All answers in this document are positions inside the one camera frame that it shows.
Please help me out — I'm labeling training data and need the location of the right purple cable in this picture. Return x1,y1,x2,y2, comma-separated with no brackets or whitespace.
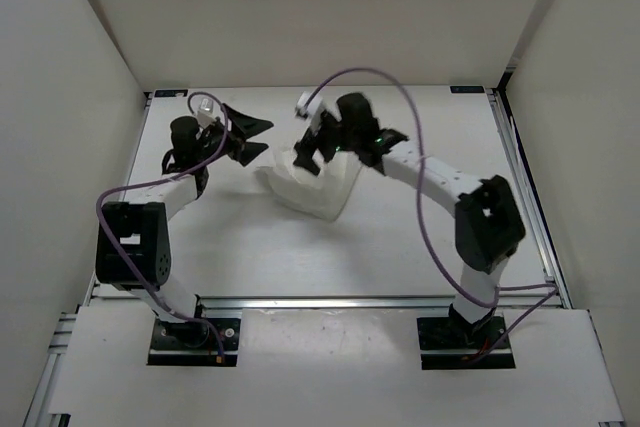
309,66,559,363

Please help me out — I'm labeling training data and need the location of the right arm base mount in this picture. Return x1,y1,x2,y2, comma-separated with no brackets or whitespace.
416,306,516,371

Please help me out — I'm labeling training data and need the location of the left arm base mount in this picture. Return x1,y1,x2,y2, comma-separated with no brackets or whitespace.
147,317,241,367

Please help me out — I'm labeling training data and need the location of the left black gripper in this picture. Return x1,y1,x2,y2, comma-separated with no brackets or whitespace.
196,104,272,166

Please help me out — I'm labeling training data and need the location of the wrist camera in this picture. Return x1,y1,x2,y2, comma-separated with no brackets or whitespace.
195,97,219,129
294,91,326,134

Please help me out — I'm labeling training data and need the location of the aluminium frame rail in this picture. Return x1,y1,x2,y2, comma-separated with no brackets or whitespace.
87,289,544,310

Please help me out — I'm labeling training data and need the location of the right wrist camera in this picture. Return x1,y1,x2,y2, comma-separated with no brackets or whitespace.
294,91,326,134

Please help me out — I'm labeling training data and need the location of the white pleated skirt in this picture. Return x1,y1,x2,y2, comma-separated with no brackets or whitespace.
254,147,362,222

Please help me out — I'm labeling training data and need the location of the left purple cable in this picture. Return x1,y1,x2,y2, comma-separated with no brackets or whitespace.
96,91,232,363

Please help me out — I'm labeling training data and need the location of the purple cable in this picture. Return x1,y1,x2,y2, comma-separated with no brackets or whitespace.
309,66,559,363
96,91,232,363

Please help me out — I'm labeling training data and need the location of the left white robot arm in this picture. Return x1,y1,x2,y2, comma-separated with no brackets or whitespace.
95,98,274,347

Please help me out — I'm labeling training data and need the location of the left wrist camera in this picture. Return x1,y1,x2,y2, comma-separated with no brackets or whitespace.
195,97,219,129

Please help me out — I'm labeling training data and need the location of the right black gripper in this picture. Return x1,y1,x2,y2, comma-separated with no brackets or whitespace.
294,110,360,176

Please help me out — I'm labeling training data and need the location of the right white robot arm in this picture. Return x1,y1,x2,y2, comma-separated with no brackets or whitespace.
293,92,525,347

